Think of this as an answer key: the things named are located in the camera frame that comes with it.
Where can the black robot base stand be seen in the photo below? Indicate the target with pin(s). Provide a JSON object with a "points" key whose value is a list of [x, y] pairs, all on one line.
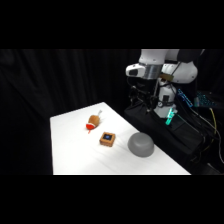
{"points": [[160, 136]]}

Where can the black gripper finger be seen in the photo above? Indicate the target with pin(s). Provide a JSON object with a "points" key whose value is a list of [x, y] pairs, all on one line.
{"points": [[155, 101], [146, 106]]}

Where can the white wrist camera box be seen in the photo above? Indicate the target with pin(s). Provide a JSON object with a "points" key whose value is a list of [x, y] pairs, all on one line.
{"points": [[135, 70]]}

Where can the small green light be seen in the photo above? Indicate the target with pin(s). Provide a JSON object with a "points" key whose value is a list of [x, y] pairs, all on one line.
{"points": [[170, 116]]}

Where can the brown and red plush toy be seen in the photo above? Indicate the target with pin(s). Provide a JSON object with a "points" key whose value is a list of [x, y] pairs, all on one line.
{"points": [[93, 120]]}

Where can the black curtain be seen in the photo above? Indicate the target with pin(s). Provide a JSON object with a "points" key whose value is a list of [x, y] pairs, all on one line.
{"points": [[40, 86]]}

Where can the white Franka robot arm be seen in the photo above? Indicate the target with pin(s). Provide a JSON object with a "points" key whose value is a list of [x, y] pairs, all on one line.
{"points": [[180, 70]]}

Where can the grey bowl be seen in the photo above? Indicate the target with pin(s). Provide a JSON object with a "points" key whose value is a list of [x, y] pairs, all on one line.
{"points": [[141, 144]]}

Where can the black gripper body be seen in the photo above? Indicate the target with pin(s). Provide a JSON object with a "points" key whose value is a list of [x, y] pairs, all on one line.
{"points": [[146, 87]]}

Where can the brown wooden box blue top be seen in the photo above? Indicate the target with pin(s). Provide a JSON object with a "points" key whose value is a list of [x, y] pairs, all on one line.
{"points": [[107, 138]]}

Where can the blue electronics board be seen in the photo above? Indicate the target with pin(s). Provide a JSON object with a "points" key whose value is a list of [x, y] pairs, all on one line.
{"points": [[196, 97]]}

